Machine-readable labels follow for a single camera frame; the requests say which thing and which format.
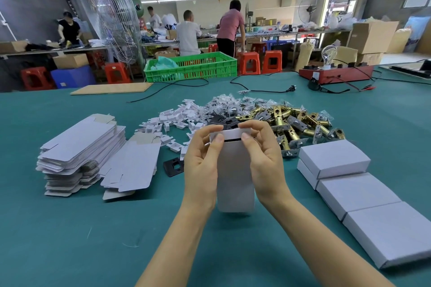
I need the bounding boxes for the black wall fan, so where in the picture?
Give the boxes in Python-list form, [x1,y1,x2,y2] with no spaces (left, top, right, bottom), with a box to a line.
[298,0,318,24]

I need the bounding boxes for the tall stack of flat cartons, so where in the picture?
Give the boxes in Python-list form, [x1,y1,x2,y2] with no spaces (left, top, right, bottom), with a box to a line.
[36,113,127,197]

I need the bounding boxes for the red test box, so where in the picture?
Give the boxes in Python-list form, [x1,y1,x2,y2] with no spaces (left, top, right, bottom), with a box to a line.
[299,65,375,85]

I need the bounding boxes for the red alligator clip leads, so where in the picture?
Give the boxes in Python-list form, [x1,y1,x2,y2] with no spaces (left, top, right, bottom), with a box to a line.
[328,84,378,94]

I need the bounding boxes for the blue plastic bin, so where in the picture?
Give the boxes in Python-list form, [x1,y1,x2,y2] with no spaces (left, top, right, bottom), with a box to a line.
[50,65,97,89]

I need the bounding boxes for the shallow brown cardboard box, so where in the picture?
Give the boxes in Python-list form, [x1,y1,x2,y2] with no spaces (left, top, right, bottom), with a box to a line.
[0,40,29,55]

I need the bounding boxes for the white carton box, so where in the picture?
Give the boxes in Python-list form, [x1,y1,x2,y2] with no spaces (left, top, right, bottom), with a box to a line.
[208,128,256,214]
[342,201,431,270]
[315,172,402,222]
[299,139,371,180]
[297,159,320,191]

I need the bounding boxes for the white plastic bags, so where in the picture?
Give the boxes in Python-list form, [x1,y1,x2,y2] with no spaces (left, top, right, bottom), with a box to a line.
[328,12,358,30]

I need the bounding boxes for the pile of brass door latches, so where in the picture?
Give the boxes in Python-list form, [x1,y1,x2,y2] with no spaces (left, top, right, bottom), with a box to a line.
[236,103,346,158]

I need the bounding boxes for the person's right hand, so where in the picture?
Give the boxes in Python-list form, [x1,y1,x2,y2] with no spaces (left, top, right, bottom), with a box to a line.
[237,120,294,204]

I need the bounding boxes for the beige sack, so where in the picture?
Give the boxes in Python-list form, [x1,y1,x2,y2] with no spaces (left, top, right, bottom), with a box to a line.
[299,42,321,71]

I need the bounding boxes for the flat black frame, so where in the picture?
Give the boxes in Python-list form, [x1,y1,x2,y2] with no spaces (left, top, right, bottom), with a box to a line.
[389,61,431,79]

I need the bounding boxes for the large wire standing fan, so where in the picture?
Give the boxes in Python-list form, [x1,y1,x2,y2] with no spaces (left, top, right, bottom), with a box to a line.
[75,0,141,66]

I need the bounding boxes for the thin black power cable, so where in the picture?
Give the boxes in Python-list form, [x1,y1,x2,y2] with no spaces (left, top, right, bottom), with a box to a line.
[126,78,210,103]

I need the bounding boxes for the black cable with plug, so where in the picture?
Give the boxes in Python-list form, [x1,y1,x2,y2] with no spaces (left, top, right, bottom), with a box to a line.
[230,73,299,94]

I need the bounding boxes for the person's right forearm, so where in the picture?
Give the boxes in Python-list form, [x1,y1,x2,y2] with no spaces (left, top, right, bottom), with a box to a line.
[260,191,397,287]

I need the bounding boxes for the brown cardboard sheet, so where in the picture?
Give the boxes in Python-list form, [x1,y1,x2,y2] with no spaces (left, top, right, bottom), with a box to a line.
[70,82,154,96]

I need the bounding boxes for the heap of black strike plates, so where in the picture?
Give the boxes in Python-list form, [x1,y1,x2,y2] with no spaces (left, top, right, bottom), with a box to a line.
[205,114,247,131]

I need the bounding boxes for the closed white carton box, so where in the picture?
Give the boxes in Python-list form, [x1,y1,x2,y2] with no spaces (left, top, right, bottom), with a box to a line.
[342,201,431,270]
[297,159,320,191]
[299,139,371,180]
[315,172,402,222]

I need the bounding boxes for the person's left hand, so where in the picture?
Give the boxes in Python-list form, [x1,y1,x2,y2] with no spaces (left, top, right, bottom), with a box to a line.
[183,125,225,213]

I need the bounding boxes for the pile of white plastic pieces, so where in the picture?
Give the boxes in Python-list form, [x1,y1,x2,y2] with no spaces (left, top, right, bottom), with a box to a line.
[139,99,217,160]

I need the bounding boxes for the single black strike plate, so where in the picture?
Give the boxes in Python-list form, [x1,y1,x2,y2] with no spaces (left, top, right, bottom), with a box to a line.
[163,157,185,176]

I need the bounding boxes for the black power adapter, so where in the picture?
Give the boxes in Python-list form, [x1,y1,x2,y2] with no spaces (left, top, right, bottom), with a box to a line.
[308,78,329,93]

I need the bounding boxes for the long work bench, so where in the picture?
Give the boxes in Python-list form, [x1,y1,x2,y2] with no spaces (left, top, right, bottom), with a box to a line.
[141,28,349,45]

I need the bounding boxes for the clear light bulb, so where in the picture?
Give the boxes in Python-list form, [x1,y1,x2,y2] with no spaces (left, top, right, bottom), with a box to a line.
[321,45,338,71]

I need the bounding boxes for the open brown cardboard box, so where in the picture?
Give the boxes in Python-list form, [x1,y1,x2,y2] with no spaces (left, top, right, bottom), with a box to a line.
[53,53,89,70]

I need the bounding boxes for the low stack of flat cartons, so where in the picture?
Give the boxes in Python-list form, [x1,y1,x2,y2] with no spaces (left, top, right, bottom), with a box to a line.
[100,132,162,201]

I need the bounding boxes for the person's left forearm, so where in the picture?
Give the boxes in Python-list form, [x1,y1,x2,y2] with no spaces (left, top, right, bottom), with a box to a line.
[135,200,217,287]

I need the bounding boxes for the large brown cardboard box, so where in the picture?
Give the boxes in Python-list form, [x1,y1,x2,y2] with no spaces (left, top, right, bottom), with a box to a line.
[346,21,400,55]

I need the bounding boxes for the green plastic bag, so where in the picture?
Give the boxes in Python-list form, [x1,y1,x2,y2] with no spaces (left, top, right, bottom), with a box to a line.
[150,56,185,81]

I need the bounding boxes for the red plastic stool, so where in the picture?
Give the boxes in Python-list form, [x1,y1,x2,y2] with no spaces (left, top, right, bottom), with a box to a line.
[20,66,55,91]
[104,62,131,84]
[262,50,283,74]
[237,51,262,76]

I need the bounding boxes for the small brown cardboard box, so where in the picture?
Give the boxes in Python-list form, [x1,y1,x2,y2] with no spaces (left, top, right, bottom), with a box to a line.
[331,46,358,67]

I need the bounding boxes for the pile of clear screw bags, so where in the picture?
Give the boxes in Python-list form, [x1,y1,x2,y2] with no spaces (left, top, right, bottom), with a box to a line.
[205,93,281,120]

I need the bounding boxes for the green plastic crate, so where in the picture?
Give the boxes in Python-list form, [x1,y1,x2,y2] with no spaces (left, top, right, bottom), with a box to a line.
[144,52,238,83]

